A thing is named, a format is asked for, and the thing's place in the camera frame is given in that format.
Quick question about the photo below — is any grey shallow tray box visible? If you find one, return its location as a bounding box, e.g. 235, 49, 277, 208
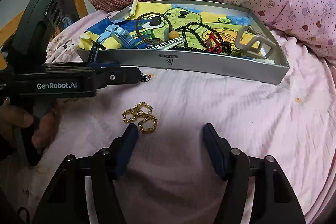
77, 0, 291, 85

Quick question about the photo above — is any red string bracelet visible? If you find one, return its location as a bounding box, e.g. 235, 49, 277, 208
205, 32, 223, 54

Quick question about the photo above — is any gold chain bracelet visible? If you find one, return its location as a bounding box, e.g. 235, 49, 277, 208
121, 101, 159, 134

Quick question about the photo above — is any black bead necklace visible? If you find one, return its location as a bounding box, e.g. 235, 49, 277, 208
170, 21, 233, 55

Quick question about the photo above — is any light blue wrist watch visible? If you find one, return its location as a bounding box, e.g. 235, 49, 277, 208
88, 24, 135, 63

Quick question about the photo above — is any brown hair tie with beads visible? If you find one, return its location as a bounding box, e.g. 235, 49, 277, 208
135, 12, 181, 45

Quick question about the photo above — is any beige hair claw clip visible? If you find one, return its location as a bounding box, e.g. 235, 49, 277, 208
234, 25, 276, 60

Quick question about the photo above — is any pink floral bed sheet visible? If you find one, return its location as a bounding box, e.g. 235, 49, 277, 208
11, 31, 335, 223

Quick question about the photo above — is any person's left hand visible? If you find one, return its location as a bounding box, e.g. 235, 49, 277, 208
1, 98, 60, 148

